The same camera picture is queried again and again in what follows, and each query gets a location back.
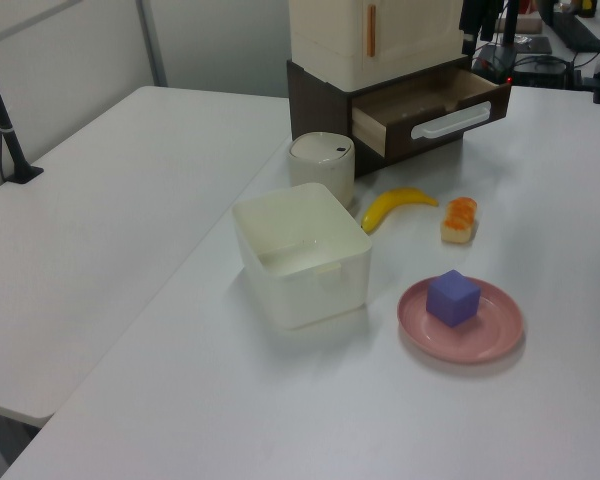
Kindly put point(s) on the pink plastic plate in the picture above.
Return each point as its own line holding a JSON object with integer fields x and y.
{"x": 490, "y": 340}

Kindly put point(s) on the orange glazed toy bread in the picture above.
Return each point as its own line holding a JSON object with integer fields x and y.
{"x": 459, "y": 222}

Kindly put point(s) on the purple cube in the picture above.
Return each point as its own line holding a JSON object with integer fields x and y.
{"x": 452, "y": 300}

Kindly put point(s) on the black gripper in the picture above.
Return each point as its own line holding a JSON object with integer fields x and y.
{"x": 477, "y": 12}

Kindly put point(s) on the small beige lidded trash can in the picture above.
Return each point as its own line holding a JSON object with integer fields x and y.
{"x": 322, "y": 165}

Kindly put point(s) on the orange tape strip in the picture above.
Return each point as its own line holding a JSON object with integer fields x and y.
{"x": 371, "y": 30}

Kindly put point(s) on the black keyboard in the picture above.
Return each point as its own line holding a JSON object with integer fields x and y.
{"x": 577, "y": 30}

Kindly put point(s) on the black upright stand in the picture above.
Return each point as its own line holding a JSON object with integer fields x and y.
{"x": 510, "y": 25}

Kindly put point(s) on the cream open plastic bin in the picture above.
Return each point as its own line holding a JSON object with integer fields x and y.
{"x": 305, "y": 290}

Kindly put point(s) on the black electronics box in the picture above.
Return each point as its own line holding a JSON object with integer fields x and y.
{"x": 540, "y": 72}

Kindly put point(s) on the yellow toy banana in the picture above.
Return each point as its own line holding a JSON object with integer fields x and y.
{"x": 392, "y": 202}

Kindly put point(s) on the black camera pole with clamp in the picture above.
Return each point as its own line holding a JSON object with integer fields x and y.
{"x": 10, "y": 140}

